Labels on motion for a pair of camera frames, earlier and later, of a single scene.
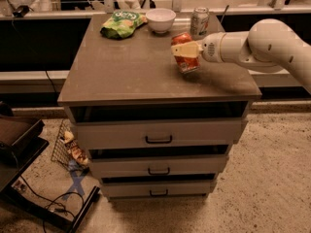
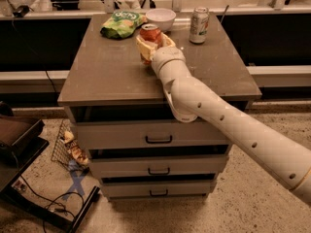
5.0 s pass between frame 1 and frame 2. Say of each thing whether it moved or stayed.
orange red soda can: moved
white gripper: moved
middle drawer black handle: stayed
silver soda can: stayed
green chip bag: stayed
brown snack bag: stayed
